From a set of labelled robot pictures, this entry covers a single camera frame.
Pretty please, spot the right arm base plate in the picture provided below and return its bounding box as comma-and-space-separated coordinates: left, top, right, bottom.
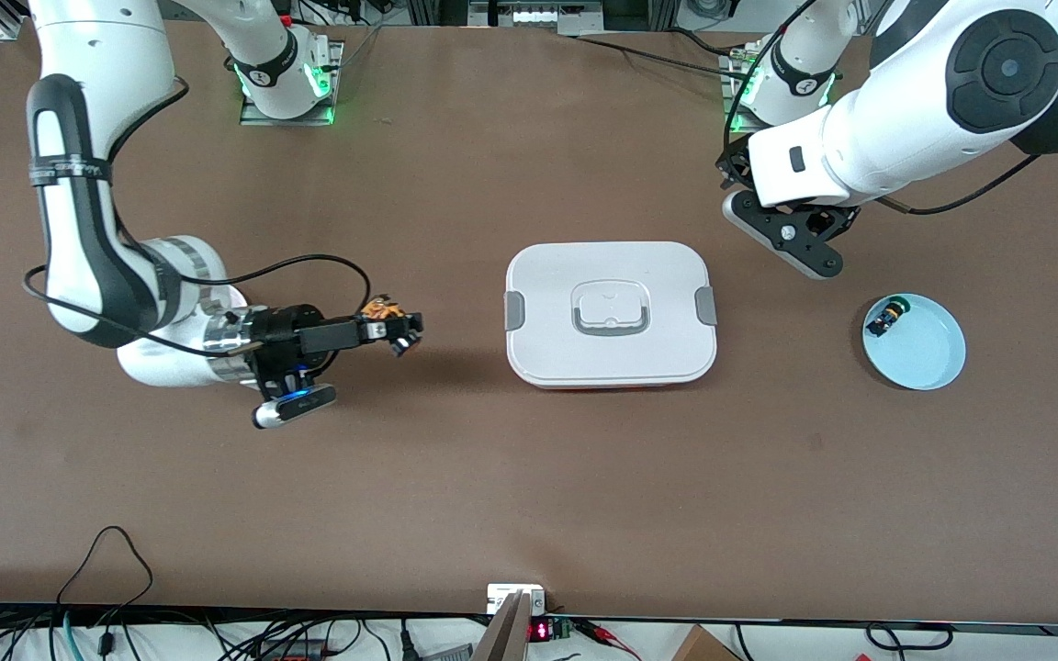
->
240, 41, 344, 127

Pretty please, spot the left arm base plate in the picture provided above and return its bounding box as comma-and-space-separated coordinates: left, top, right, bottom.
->
722, 46, 822, 135

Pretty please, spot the red clip lead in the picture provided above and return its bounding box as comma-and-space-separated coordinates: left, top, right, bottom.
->
582, 620, 642, 660

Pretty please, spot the black coiled cable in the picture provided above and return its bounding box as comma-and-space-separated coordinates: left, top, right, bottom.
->
864, 622, 954, 655

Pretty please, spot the grey metal bar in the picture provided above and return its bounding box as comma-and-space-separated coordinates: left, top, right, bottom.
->
472, 590, 532, 661

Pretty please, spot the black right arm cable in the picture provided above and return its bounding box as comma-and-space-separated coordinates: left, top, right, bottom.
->
22, 254, 372, 361

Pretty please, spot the small white box device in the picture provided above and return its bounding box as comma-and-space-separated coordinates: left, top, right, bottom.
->
487, 584, 546, 614

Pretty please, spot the light blue round plate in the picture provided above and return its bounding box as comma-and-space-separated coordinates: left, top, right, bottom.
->
862, 293, 967, 392

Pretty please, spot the white power strip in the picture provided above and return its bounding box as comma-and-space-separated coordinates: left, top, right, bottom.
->
469, 0, 603, 28

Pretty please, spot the white lidded lunch box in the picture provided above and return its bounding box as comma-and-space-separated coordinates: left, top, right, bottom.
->
503, 241, 719, 390

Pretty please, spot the black cable on table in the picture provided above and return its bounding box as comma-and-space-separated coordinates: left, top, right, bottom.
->
575, 35, 750, 76

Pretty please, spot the aluminium frame rail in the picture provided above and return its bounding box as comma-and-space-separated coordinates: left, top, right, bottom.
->
0, 0, 34, 43

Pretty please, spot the brown cardboard box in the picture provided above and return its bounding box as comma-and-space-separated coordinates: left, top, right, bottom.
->
671, 624, 743, 661

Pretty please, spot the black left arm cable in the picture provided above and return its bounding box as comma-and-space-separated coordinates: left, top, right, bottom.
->
725, 0, 1041, 218

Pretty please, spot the black looped cable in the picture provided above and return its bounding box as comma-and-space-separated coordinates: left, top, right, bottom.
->
56, 525, 155, 634

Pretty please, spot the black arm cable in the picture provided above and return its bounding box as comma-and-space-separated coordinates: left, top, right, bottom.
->
22, 254, 372, 361
725, 0, 1041, 218

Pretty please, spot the green push-button switch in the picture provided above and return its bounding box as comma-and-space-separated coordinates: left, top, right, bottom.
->
865, 296, 913, 339

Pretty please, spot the orange push-button switch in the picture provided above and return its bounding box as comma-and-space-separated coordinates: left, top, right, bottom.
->
360, 294, 425, 356

